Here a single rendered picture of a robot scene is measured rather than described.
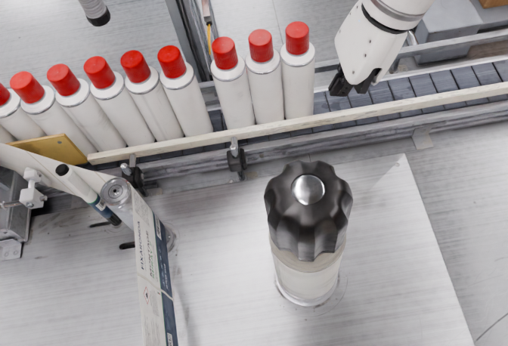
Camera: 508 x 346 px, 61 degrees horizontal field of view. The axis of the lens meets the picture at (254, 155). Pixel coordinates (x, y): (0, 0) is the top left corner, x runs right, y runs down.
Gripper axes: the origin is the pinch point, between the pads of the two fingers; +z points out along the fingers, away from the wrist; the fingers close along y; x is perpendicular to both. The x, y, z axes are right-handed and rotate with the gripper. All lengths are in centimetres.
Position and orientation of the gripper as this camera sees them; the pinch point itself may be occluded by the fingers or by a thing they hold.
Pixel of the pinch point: (341, 84)
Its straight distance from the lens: 73.8
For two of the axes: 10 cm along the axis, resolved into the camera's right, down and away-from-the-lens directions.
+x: 9.6, 0.0, 2.8
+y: 1.4, 8.6, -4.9
